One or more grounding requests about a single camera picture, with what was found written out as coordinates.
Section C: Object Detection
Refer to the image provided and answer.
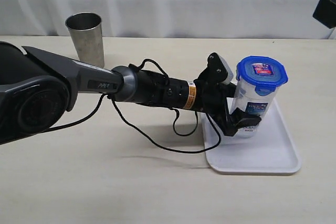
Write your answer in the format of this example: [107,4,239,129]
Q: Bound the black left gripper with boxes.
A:
[194,78,261,136]

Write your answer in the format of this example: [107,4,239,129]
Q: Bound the clear plastic container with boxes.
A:
[227,77,279,138]

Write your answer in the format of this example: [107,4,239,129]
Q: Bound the blue plastic lid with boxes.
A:
[236,56,288,97]

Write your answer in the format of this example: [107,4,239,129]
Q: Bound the stainless steel cup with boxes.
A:
[65,12,105,68]

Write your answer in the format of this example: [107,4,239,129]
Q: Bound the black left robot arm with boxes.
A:
[1,42,261,144]

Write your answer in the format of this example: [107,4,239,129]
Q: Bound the white rectangular tray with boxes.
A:
[201,100,302,176]

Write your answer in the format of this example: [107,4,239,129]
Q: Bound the white backdrop curtain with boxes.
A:
[1,0,335,39]

